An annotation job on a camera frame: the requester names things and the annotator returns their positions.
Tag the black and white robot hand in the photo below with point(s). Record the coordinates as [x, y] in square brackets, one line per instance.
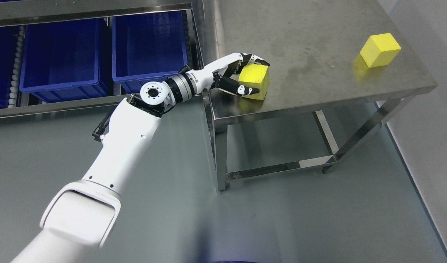
[217, 74]

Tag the yellow foam block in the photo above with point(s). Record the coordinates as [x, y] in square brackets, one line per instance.
[380, 50]
[255, 76]

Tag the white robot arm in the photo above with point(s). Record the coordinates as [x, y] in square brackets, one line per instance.
[82, 215]

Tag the blue plastic bin middle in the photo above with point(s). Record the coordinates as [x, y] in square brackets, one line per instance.
[68, 60]

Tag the blue plastic bin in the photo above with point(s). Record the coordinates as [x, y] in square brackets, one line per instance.
[7, 54]
[148, 47]
[68, 60]

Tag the metal shelf rack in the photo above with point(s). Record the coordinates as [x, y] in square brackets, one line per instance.
[24, 12]

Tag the blue plastic bin right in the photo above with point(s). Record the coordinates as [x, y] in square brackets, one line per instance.
[148, 47]

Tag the stainless steel table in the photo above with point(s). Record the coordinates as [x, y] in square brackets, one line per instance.
[313, 49]

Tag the blue plastic bin left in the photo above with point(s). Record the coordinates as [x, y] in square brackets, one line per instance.
[7, 54]

